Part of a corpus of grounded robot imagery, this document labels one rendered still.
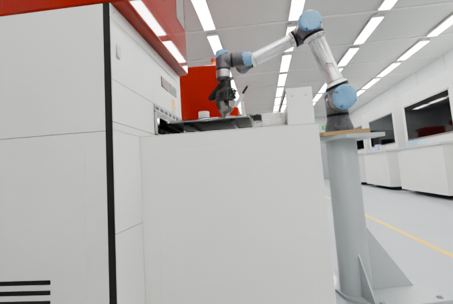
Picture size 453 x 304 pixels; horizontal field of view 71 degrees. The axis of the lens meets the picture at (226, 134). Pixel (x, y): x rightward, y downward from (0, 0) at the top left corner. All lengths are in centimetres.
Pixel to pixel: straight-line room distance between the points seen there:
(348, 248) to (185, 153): 104
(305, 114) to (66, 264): 89
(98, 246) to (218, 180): 42
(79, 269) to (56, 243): 10
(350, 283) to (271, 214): 86
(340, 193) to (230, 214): 81
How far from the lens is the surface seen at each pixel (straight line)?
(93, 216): 102
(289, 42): 186
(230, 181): 109
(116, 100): 104
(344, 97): 166
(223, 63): 169
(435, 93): 635
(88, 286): 107
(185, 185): 112
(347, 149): 177
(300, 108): 117
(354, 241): 181
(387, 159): 787
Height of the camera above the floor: 68
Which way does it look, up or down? 6 degrees up
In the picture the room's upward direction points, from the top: 4 degrees counter-clockwise
